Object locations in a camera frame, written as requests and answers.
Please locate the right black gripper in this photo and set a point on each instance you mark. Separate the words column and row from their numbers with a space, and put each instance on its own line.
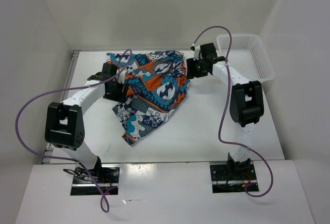
column 191, row 64

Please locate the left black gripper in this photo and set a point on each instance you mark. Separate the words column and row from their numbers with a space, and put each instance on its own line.
column 120, row 96

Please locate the colourful patterned shorts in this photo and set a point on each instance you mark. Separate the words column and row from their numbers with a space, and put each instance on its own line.
column 157, row 84

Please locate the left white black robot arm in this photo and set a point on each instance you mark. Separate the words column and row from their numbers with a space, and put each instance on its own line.
column 65, row 124

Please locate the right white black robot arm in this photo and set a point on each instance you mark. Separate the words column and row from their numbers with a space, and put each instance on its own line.
column 245, row 102

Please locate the white plastic mesh basket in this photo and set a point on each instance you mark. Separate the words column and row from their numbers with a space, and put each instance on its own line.
column 247, row 56

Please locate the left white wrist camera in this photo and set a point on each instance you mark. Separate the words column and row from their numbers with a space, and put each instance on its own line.
column 123, row 72

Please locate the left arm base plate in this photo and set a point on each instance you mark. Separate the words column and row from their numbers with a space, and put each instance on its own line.
column 82, row 184

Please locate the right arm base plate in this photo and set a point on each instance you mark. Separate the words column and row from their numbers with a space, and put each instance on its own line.
column 223, row 181

